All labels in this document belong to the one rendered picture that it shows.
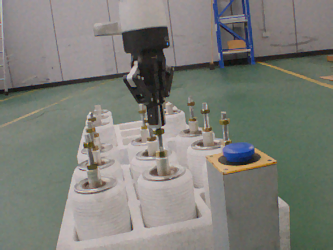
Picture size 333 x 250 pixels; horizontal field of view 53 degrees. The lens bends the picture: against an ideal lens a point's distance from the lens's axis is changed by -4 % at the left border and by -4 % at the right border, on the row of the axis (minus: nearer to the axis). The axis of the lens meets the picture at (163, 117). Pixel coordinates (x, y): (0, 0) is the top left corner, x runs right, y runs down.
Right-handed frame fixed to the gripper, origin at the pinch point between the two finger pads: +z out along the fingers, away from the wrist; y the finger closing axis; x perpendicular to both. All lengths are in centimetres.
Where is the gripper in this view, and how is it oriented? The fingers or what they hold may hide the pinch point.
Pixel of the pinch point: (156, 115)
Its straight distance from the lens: 58.5
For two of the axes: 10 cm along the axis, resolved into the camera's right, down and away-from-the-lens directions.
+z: 1.3, 9.7, 1.9
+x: -8.7, 0.2, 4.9
